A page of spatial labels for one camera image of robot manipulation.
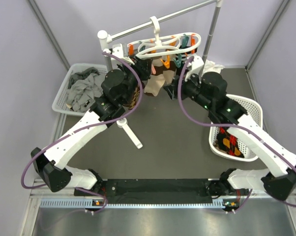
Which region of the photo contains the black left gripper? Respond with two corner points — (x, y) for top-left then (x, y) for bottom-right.
(117, 55), (153, 105)

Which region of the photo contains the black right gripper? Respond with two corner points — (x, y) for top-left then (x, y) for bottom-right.
(163, 68), (213, 112)

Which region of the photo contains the yellow orange peg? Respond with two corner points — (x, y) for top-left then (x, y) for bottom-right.
(161, 55), (171, 69)

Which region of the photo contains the white oval peg hanger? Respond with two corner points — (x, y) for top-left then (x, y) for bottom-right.
(126, 16), (202, 59)

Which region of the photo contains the brown argyle sock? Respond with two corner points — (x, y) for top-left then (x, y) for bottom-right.
(128, 86), (140, 110)

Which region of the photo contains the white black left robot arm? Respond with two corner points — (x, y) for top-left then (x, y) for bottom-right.
(31, 57), (152, 195)

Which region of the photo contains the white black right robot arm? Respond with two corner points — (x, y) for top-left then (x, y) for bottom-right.
(164, 72), (296, 201)

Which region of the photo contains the pink clothes peg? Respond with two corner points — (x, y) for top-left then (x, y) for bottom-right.
(151, 64), (156, 75)

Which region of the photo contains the beige brown sock right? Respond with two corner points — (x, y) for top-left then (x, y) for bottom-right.
(162, 56), (177, 85)

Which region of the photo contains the beige brown sock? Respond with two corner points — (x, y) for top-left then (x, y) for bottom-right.
(144, 58), (165, 96)
(162, 56), (177, 85)

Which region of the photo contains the beige brown sock left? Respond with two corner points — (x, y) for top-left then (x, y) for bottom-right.
(144, 58), (165, 96)

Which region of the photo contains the orange clothes peg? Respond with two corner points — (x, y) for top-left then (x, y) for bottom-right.
(128, 44), (135, 56)

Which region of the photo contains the white cloth on floor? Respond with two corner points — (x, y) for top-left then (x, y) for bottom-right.
(202, 59), (225, 75)

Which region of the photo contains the grey clothes pile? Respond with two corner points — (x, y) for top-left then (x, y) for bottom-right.
(66, 67), (105, 113)

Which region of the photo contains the white laundry basket right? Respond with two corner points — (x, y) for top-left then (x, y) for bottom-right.
(208, 94), (263, 162)

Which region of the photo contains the white laundry basket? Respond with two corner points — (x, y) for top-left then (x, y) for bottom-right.
(52, 63), (108, 117)
(208, 94), (263, 162)

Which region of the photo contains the red black argyle sock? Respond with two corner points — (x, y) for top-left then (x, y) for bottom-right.
(216, 127), (244, 158)

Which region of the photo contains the white laundry basket left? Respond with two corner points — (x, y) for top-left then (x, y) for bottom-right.
(52, 63), (108, 117)

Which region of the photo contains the white drying rack stand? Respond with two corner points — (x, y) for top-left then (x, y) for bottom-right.
(97, 0), (224, 149)

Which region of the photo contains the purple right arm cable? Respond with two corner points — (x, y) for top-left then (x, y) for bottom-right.
(178, 55), (296, 214)

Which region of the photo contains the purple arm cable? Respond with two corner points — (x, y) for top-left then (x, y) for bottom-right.
(178, 55), (296, 214)
(21, 50), (144, 190)

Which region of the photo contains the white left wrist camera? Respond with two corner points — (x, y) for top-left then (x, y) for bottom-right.
(102, 43), (135, 65)

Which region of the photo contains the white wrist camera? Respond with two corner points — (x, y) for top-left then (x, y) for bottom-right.
(102, 43), (135, 65)
(185, 55), (204, 78)

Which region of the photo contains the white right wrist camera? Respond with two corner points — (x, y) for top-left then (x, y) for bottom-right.
(185, 55), (204, 78)

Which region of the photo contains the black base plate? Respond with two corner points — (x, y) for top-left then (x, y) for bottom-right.
(74, 178), (227, 205)

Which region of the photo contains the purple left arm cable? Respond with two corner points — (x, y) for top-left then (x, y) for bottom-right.
(21, 50), (144, 190)

